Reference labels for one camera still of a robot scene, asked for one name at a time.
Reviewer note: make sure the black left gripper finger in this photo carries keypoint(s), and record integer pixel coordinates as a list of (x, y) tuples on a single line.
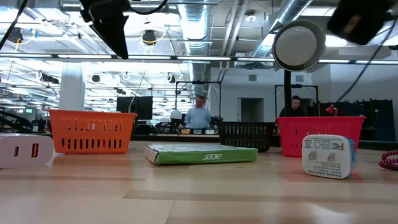
[(118, 34)]

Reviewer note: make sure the orange plastic basket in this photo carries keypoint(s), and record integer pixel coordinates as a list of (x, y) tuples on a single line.
[(93, 130)]

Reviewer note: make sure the white power adapter blue trim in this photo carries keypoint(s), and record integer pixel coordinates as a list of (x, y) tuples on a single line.
[(326, 158)]

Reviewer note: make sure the green acer box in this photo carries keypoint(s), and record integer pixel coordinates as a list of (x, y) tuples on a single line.
[(199, 155)]

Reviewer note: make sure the white dual port charger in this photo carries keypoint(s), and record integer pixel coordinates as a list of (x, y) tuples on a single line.
[(28, 151)]

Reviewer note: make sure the black background robot arm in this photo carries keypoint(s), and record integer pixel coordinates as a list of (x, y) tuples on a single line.
[(15, 121)]

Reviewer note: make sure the black ceiling device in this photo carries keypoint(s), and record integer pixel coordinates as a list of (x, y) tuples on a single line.
[(149, 36), (14, 35)]

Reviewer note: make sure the overhead light bar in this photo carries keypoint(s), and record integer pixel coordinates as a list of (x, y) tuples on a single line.
[(84, 56)]

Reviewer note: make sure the white pillar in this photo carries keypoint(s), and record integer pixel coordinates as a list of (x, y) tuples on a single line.
[(71, 87)]

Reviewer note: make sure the round white lamp black pole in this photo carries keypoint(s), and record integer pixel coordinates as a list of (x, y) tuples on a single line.
[(295, 45)]

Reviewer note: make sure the black monitor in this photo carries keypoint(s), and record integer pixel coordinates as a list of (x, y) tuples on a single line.
[(143, 107)]

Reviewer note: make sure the small red desk lamp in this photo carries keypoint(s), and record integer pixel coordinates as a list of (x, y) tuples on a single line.
[(331, 109)]

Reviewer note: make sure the black cabinets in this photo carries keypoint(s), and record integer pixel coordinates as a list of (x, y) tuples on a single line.
[(373, 118)]

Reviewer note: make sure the person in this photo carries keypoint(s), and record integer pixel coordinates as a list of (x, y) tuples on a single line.
[(295, 109), (198, 118)]

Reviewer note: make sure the red plastic basket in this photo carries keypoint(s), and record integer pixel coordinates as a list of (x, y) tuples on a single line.
[(292, 137)]

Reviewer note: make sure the grey doorway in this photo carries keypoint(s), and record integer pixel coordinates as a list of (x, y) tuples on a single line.
[(250, 110)]

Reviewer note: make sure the black plastic basket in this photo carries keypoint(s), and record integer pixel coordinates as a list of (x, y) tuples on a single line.
[(248, 135)]

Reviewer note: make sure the silver slanted ventilation duct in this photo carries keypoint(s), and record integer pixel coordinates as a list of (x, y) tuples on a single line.
[(289, 12)]

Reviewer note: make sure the silver ribbed ventilation duct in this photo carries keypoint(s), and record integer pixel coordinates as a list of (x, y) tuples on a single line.
[(194, 25)]

